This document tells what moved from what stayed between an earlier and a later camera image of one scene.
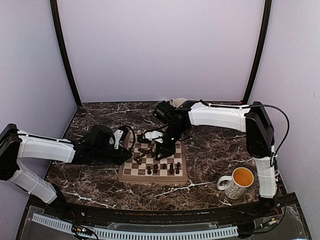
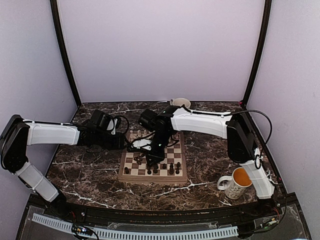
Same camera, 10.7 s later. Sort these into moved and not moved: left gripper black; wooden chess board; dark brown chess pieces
Moved: left gripper black
Not moved: wooden chess board; dark brown chess pieces
